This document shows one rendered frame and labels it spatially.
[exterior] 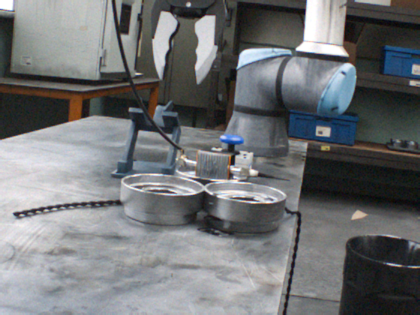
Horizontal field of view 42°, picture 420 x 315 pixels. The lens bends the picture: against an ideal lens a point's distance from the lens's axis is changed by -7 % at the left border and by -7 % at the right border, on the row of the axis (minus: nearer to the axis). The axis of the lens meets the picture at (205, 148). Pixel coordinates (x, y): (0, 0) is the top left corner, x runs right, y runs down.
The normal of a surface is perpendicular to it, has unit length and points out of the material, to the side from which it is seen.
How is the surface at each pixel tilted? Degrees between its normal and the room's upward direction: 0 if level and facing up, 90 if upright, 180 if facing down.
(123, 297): 0
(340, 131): 90
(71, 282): 0
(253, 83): 92
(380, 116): 90
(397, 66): 90
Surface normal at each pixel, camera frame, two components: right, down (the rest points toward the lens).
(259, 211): 0.27, 0.18
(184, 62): -0.19, 0.15
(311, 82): -0.48, 0.10
